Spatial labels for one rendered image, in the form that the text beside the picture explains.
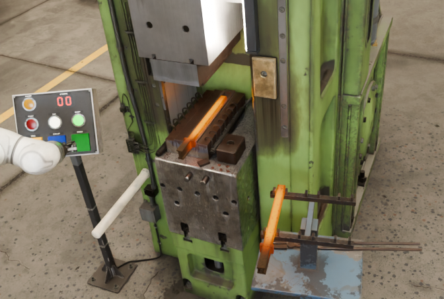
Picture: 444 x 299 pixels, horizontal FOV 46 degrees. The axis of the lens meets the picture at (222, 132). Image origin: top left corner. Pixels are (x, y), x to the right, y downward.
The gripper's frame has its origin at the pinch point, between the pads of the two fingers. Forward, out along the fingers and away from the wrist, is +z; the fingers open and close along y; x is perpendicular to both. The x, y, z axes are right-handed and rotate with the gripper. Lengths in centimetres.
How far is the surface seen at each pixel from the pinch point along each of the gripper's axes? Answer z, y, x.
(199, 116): 27, 50, 5
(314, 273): -14, 91, -55
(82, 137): 12.6, 1.1, 1.6
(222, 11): -8, 65, 45
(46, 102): 13.5, -12.5, 17.5
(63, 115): 13.5, -6.2, 11.6
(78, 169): 34.2, -9.1, -15.3
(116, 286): 64, -6, -85
